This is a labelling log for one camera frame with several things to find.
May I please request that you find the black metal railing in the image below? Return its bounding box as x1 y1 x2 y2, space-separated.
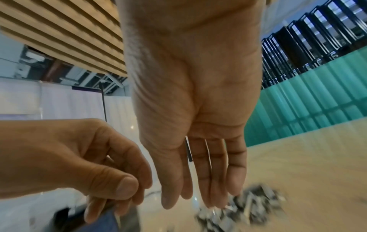
261 0 367 89

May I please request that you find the person's left hand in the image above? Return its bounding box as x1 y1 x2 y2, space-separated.
0 118 154 225

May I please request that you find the person's right hand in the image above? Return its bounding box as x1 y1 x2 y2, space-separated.
116 0 266 210

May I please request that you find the pile of metal staple strips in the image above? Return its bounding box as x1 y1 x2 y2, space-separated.
195 183 288 232

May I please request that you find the green curtain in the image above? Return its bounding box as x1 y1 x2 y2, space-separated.
244 45 367 148

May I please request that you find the single silver staple strip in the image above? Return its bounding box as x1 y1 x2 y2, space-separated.
185 136 195 163

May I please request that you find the white security camera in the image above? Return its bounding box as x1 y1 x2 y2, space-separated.
24 50 47 63

